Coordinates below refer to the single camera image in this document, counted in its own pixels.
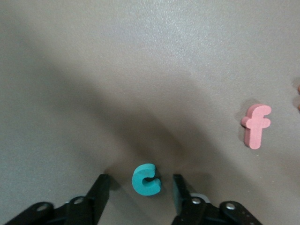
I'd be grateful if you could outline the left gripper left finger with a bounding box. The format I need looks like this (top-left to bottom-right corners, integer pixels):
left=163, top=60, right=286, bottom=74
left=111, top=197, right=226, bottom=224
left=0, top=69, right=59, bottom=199
left=2, top=173, right=111, bottom=225

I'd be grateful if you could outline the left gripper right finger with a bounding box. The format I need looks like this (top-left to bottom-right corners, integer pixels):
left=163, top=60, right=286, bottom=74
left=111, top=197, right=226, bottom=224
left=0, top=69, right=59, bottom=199
left=170, top=173, right=261, bottom=225

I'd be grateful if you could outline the teal letter c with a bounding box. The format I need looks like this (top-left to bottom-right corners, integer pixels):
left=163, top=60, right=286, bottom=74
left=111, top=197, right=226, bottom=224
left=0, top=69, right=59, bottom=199
left=131, top=163, right=163, bottom=197

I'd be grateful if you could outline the pink letter f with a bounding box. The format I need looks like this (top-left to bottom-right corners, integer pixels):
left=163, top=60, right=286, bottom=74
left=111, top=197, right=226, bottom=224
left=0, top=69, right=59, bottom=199
left=240, top=104, right=272, bottom=150

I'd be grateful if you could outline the brown table cover sheet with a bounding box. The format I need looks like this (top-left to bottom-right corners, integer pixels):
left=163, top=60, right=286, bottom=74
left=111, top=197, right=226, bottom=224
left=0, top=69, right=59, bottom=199
left=0, top=0, right=300, bottom=225

